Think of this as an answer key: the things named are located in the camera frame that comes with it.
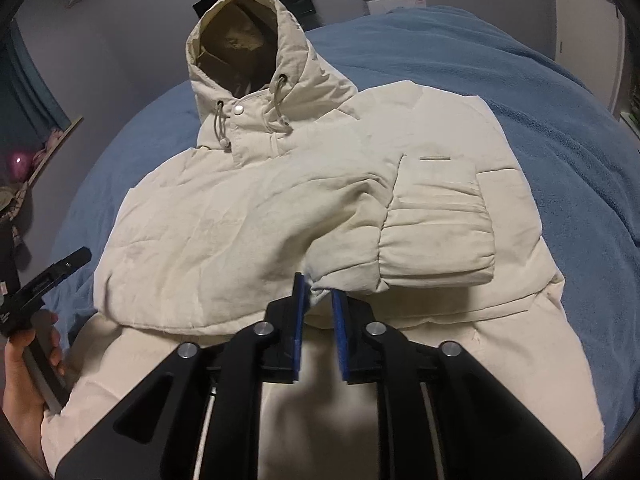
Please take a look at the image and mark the cream hooded puffer jacket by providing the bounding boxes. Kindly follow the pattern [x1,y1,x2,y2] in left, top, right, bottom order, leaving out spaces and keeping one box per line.
[42,0,604,479]

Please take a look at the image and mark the person's left hand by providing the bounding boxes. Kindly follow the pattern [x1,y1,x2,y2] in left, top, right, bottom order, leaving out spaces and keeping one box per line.
[2,328,47,469]

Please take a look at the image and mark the pink round lamp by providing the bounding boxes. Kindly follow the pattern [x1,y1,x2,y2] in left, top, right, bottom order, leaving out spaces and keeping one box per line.
[8,152,34,182]

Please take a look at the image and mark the wooden window sill shelf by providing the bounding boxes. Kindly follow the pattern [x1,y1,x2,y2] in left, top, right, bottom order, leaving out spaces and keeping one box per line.
[24,116,85,186]

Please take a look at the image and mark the teal curtain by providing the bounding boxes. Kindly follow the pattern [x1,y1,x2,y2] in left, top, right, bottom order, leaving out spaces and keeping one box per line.
[0,20,72,171]

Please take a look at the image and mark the blue fleece bed blanket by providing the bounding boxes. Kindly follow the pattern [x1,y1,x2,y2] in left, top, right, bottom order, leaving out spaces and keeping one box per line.
[46,6,639,452]

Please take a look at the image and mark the white door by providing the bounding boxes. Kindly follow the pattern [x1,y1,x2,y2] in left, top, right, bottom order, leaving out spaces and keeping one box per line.
[555,0,626,110]

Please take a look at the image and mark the white box under router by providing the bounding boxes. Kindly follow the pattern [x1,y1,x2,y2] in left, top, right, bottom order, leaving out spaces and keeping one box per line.
[363,0,426,15]

